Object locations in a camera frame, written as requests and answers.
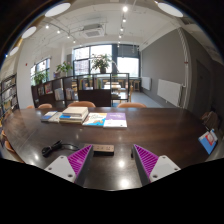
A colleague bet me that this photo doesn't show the black and tan power strip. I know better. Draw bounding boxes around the black and tan power strip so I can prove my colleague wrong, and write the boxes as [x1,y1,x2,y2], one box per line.
[83,143,116,157]

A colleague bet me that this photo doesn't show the dark low shelf unit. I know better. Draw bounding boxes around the dark low shelf unit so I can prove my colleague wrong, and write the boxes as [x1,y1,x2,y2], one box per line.
[30,72,131,109]

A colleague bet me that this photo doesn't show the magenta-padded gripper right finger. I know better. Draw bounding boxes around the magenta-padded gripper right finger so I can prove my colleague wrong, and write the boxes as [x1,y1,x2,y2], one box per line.
[132,143,182,187]

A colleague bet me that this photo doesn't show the brown leather chair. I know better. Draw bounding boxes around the brown leather chair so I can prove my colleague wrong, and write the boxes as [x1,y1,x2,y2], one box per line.
[67,100,97,109]
[0,127,25,165]
[116,101,148,109]
[36,103,54,110]

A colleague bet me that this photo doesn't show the thin blue book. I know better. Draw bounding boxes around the thin blue book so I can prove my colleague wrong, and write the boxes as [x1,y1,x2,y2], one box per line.
[40,110,63,124]

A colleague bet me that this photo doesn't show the stack of cream books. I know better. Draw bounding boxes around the stack of cream books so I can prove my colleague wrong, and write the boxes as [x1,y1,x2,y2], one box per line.
[58,106,90,125]

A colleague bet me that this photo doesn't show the ceiling lights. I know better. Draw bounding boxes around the ceiling lights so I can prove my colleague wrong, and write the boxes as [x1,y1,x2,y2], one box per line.
[8,1,185,57]

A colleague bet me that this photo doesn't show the white and blue illustrated book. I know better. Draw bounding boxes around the white and blue illustrated book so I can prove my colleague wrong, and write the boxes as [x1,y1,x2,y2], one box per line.
[81,111,109,128]

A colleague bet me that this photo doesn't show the large potted green plant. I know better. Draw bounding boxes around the large potted green plant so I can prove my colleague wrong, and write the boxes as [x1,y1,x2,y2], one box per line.
[90,52,113,75]

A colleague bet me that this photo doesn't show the blue and red box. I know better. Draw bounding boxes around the blue and red box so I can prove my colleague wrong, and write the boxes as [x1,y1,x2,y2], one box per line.
[197,128,220,156]

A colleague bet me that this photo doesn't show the large white wall radiator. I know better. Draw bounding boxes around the large white wall radiator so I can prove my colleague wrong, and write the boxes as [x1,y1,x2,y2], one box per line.
[156,78,184,107]

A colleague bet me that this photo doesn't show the purple and white book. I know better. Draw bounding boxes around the purple and white book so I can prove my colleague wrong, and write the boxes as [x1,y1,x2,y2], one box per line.
[102,111,129,130]

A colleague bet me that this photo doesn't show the medium potted green plant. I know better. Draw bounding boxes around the medium potted green plant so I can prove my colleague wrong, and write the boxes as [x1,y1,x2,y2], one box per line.
[54,61,74,78]

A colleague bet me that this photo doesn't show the small potted green plant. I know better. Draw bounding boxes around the small potted green plant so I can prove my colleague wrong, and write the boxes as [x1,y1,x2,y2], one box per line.
[32,70,50,86]

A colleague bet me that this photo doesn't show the tall wall bookshelf unit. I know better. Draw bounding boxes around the tall wall bookshelf unit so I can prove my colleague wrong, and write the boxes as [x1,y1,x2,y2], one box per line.
[0,73,20,118]

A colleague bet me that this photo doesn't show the small white wall radiator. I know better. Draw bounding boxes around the small white wall radiator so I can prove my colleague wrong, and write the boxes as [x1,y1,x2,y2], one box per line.
[140,76,152,92]

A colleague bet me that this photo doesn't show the ceiling air conditioner unit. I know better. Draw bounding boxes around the ceiling air conditioner unit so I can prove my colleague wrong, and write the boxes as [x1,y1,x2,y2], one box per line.
[79,22,106,39]

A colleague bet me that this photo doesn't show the brown bag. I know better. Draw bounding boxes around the brown bag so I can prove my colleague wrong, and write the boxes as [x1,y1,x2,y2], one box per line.
[200,110,220,131]

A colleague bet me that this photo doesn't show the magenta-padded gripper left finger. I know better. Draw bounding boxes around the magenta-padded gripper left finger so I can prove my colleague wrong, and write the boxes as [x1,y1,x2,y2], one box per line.
[44,143,95,187]

